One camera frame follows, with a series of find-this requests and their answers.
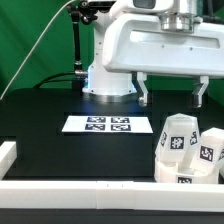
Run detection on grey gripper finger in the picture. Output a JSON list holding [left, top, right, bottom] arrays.
[[192, 76, 209, 108], [137, 72, 148, 106]]

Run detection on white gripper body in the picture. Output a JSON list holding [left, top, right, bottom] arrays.
[[102, 14, 224, 78]]

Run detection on white round stool seat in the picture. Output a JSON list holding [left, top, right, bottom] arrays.
[[154, 159, 224, 184]]

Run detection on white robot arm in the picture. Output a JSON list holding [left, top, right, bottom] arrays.
[[83, 0, 224, 107]]

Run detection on paper sheet with tags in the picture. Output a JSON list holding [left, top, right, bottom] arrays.
[[62, 116, 153, 134]]

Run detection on white left barrier block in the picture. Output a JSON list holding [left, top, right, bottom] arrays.
[[0, 141, 17, 181]]

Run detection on black camera on mount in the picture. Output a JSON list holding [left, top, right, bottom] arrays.
[[80, 0, 116, 11]]

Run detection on white cable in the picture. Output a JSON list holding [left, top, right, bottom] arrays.
[[0, 0, 76, 101]]

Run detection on black cables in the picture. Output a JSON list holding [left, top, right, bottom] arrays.
[[32, 71, 77, 90]]

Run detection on white front barrier rail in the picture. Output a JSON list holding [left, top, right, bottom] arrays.
[[0, 181, 224, 212]]

